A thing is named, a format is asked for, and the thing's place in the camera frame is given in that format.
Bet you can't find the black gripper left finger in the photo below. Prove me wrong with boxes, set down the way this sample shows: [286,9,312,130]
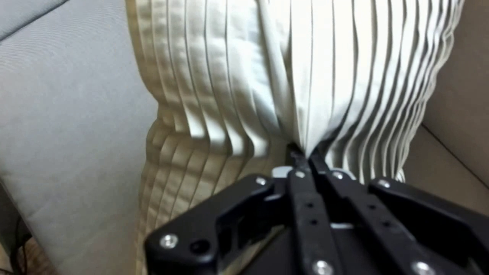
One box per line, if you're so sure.
[144,143,342,275]

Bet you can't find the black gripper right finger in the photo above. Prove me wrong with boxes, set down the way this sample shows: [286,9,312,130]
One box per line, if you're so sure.
[310,147,489,275]

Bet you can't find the grey fabric sofa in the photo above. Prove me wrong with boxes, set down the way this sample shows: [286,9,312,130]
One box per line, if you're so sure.
[0,0,489,275]

